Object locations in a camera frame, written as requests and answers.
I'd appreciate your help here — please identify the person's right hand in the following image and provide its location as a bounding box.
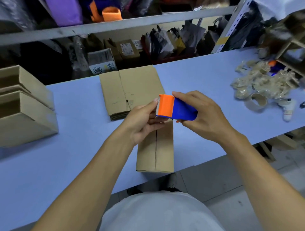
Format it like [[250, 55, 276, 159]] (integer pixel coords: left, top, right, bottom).
[[172, 90, 241, 145]]

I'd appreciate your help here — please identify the person's left hand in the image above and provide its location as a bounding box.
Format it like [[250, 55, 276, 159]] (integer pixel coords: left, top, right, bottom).
[[108, 98, 168, 147]]

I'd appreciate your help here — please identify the blue and orange tape dispenser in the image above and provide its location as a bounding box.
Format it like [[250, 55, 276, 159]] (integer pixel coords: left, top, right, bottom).
[[155, 94, 198, 120]]

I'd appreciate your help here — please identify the person's left forearm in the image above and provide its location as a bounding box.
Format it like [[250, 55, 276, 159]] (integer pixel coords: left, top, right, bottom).
[[30, 137, 135, 231]]

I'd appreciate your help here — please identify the person's right forearm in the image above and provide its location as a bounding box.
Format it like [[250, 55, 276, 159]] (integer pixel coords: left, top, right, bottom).
[[220, 132, 305, 231]]

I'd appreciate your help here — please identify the stack of flat cardboard boxes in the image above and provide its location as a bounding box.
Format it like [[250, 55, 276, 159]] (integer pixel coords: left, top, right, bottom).
[[99, 64, 166, 121]]

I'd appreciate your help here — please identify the closed brown cardboard box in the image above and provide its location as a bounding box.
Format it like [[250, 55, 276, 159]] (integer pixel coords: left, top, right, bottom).
[[136, 119, 174, 173]]

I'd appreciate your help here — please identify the brown labelled cardboard box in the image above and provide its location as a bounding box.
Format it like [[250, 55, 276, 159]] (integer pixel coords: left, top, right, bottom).
[[116, 39, 141, 63]]

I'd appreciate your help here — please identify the white printed carton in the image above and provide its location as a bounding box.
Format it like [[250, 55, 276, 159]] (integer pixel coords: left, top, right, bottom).
[[87, 48, 119, 76]]

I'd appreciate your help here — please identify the row of packaged goods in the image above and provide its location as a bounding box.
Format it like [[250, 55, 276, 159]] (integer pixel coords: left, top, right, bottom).
[[141, 18, 230, 63]]

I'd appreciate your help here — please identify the empty cardboard tape core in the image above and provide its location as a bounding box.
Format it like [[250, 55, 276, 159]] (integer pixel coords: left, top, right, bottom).
[[244, 93, 268, 111]]

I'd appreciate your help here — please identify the white metal shelf rack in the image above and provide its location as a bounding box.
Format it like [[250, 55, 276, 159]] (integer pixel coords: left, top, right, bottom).
[[0, 0, 253, 54]]

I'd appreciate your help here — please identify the pile of crumpled used tape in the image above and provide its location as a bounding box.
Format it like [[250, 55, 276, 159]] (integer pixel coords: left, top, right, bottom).
[[230, 59, 300, 100]]

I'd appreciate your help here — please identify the person's white shirt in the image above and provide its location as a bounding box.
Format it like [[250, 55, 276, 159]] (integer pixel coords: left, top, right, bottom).
[[99, 190, 225, 231]]

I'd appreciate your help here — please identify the white plastic bottle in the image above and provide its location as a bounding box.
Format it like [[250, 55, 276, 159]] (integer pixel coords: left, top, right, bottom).
[[276, 98, 297, 122]]

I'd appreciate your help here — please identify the small orange and blue tool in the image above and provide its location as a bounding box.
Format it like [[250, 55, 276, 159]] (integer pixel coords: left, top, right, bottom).
[[267, 60, 286, 73]]

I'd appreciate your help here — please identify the open brown cardboard box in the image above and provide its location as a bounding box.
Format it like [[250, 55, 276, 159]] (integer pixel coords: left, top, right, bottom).
[[0, 65, 55, 111], [0, 91, 59, 148]]

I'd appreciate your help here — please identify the purple bag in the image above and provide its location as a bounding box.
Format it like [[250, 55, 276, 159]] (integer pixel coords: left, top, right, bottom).
[[45, 0, 83, 27]]

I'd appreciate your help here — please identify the wooden desktop organizer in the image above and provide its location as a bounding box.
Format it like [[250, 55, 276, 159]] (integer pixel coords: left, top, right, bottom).
[[262, 9, 305, 77]]

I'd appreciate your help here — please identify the clear plastic bag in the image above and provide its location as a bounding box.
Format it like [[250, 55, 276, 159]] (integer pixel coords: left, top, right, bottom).
[[0, 0, 37, 32]]

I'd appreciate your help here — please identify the wooden frame under table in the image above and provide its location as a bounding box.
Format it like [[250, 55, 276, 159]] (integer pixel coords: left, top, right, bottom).
[[254, 127, 305, 163]]

